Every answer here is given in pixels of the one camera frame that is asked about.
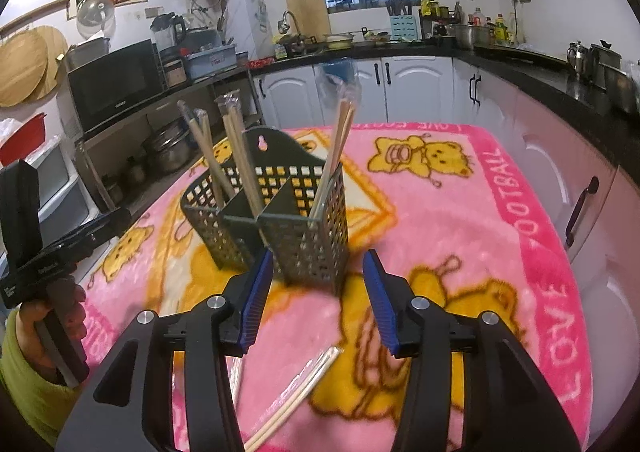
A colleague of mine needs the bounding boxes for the chopstick pair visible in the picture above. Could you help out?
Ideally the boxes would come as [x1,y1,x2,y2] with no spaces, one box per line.
[216,90,266,255]
[244,346,342,452]
[310,84,361,218]
[177,100,235,209]

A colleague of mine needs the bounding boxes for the yellow green sleeve forearm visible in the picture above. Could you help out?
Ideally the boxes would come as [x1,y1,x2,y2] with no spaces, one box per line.
[1,310,81,449]

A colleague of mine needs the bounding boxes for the person's left hand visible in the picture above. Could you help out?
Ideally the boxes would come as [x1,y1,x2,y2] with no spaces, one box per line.
[15,279,87,386]

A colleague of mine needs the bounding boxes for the white plastic drawer unit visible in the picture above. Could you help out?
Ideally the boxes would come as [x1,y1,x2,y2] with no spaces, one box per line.
[26,136,100,246]

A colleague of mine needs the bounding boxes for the red plastic basin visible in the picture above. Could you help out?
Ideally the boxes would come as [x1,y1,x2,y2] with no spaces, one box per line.
[0,113,46,166]

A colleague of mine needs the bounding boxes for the dark green utensil holder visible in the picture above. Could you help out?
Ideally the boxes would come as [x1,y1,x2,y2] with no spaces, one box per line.
[180,126,348,297]

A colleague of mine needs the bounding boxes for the metal storage shelf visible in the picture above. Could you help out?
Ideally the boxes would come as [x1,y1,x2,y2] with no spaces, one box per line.
[75,67,262,219]

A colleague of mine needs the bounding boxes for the black microwave oven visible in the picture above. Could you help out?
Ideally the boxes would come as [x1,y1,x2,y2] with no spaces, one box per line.
[56,40,167,140]

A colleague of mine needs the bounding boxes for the stacked steel pots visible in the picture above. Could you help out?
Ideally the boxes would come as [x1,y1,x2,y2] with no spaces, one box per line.
[142,120,192,175]

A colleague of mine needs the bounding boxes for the round bamboo board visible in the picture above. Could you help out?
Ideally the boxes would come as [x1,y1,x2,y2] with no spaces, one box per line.
[0,26,68,108]

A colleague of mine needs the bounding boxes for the pink cartoon bear blanket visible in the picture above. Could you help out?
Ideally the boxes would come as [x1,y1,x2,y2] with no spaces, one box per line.
[82,123,592,451]

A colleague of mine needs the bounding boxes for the glass pot lid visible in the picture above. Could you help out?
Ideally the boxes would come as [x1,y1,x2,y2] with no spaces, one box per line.
[76,0,115,40]

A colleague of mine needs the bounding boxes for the blue plastic dish box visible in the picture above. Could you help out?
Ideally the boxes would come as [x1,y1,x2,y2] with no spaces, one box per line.
[184,45,236,81]

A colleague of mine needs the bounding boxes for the black blender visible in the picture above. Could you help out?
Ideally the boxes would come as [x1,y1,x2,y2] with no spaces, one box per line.
[150,12,186,53]

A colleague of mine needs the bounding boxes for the blue hanging trash bin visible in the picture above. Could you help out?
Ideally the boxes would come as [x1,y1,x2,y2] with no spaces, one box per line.
[320,58,358,85]

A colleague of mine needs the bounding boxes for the wooden cutting board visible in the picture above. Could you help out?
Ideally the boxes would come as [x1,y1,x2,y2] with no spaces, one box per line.
[286,0,331,42]

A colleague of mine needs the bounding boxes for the steel kettle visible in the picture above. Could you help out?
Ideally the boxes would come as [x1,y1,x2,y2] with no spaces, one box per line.
[589,40,622,90]

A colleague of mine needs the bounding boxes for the light blue knife block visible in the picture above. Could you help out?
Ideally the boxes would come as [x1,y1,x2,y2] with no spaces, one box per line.
[390,15,420,42]

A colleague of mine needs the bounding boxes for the steel pot on counter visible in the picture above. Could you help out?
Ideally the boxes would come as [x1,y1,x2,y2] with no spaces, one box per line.
[454,23,492,50]

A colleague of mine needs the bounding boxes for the yellow oil bottle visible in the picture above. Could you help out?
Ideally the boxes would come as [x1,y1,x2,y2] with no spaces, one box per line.
[494,14,508,44]

